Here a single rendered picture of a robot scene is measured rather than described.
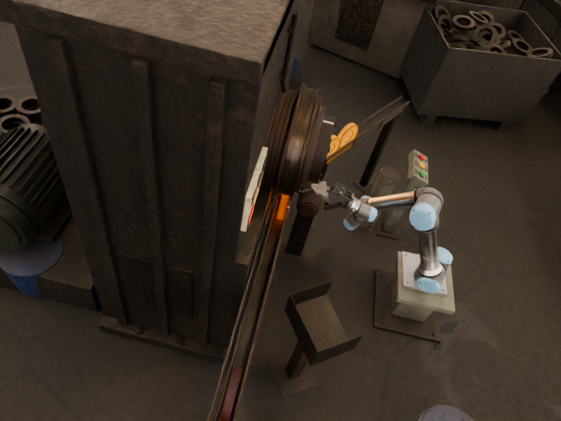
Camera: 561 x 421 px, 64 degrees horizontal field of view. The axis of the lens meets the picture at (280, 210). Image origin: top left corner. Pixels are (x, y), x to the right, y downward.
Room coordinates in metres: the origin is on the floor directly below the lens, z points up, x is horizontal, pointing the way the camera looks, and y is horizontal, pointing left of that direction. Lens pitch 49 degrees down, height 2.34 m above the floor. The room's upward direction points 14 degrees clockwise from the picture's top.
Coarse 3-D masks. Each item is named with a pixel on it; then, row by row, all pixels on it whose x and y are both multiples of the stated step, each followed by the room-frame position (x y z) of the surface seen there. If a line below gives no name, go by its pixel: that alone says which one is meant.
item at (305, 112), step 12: (312, 96) 1.45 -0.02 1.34; (300, 108) 1.37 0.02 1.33; (312, 108) 1.38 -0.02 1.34; (300, 120) 1.32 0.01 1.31; (312, 120) 1.32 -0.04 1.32; (300, 132) 1.29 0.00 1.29; (300, 144) 1.26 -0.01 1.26; (288, 156) 1.23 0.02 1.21; (300, 156) 1.23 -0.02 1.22; (288, 168) 1.21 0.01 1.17; (300, 168) 1.21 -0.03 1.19; (288, 180) 1.21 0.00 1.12; (288, 192) 1.22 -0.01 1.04
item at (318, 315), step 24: (312, 288) 1.02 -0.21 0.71; (288, 312) 0.94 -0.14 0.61; (312, 312) 0.97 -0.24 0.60; (312, 336) 0.87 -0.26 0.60; (336, 336) 0.90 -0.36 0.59; (360, 336) 0.85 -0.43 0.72; (288, 360) 0.99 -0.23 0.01; (312, 360) 0.75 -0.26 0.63; (288, 384) 0.86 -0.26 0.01; (312, 384) 0.89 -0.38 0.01
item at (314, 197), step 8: (312, 192) 1.74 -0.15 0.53; (304, 200) 1.67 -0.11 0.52; (312, 200) 1.67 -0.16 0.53; (320, 200) 1.72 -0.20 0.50; (296, 208) 1.66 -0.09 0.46; (304, 208) 1.65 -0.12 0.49; (312, 208) 1.65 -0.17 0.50; (296, 216) 1.68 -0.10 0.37; (304, 216) 1.68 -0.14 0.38; (312, 216) 1.68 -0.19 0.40; (296, 224) 1.68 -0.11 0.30; (304, 224) 1.68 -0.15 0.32; (296, 232) 1.68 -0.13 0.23; (304, 232) 1.68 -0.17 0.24; (296, 240) 1.68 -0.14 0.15; (304, 240) 1.68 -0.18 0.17; (288, 248) 1.68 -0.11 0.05; (296, 248) 1.68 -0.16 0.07
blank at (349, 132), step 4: (348, 124) 2.05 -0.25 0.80; (352, 124) 2.06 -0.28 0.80; (344, 128) 2.03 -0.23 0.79; (348, 128) 2.03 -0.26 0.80; (352, 128) 2.05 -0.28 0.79; (356, 128) 2.09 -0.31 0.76; (340, 132) 2.01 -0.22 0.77; (344, 132) 2.01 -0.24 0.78; (348, 132) 2.02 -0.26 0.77; (352, 132) 2.06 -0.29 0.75; (356, 132) 2.10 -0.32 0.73; (340, 136) 2.00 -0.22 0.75; (344, 136) 2.00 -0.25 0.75; (348, 136) 2.08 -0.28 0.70; (352, 136) 2.08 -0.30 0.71; (340, 140) 1.98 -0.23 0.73; (344, 140) 2.01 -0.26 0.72; (348, 140) 2.05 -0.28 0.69; (340, 144) 1.99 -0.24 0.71; (344, 144) 2.02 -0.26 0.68
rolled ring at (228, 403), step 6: (234, 372) 0.58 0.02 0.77; (240, 372) 0.59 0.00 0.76; (234, 378) 0.55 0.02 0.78; (234, 384) 0.53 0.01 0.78; (228, 390) 0.51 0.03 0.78; (234, 390) 0.51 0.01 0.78; (228, 396) 0.49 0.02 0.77; (234, 396) 0.50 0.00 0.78; (228, 402) 0.48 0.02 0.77; (234, 402) 0.53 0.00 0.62; (222, 408) 0.46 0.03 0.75; (228, 408) 0.46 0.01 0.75; (222, 414) 0.45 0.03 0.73; (228, 414) 0.45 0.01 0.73; (222, 420) 0.44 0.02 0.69; (228, 420) 0.44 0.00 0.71
